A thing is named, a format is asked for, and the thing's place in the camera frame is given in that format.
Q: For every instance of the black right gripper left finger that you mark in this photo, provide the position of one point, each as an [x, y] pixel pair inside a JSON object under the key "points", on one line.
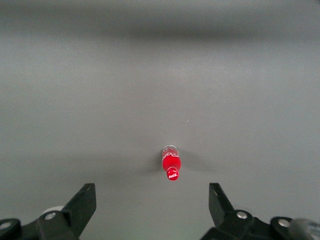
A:
{"points": [[75, 207]]}

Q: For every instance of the red cola bottle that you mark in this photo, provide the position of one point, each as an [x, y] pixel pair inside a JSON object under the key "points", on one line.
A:
{"points": [[171, 162]]}

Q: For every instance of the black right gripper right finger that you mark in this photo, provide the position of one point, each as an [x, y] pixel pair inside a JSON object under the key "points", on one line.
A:
{"points": [[225, 212]]}

